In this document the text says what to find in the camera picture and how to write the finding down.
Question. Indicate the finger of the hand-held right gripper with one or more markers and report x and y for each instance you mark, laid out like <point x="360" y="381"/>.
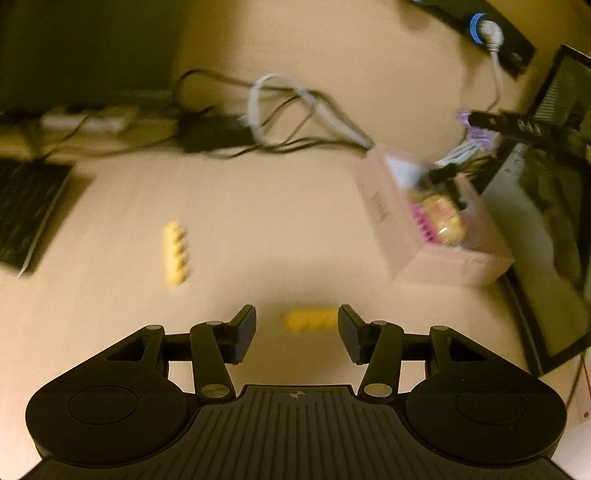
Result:
<point x="508" y="123"/>

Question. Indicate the pink cardboard box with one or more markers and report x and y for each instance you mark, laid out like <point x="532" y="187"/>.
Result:
<point x="443" y="267"/>

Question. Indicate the pink plastic mesh basket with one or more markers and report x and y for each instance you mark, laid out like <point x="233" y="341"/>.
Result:
<point x="425" y="224"/>

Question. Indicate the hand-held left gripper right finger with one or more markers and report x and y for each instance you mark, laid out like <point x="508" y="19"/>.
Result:
<point x="348" y="332"/>

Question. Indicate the white power strip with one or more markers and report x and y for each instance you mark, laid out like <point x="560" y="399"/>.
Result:
<point x="92" y="119"/>

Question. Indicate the yellow plastic toy piece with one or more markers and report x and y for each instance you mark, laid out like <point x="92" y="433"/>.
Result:
<point x="309" y="321"/>
<point x="177" y="254"/>

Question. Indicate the black keyboard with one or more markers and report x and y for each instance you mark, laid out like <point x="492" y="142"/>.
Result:
<point x="27" y="207"/>

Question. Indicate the computer tower case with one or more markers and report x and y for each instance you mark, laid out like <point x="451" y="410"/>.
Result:
<point x="549" y="240"/>

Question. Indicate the round bun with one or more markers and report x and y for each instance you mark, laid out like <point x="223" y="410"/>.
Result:
<point x="445" y="219"/>

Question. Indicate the black socket panel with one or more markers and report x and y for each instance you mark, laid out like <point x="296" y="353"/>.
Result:
<point x="512" y="41"/>

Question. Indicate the black computer monitor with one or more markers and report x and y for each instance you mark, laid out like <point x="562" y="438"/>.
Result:
<point x="83" y="46"/>

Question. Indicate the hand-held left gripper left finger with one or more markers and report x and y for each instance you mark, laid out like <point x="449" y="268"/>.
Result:
<point x="244" y="332"/>

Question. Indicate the purple plastic toy piece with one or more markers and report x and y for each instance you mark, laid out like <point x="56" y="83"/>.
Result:
<point x="480" y="138"/>

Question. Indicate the black power adapter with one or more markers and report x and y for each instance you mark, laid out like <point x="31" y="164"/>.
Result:
<point x="212" y="131"/>

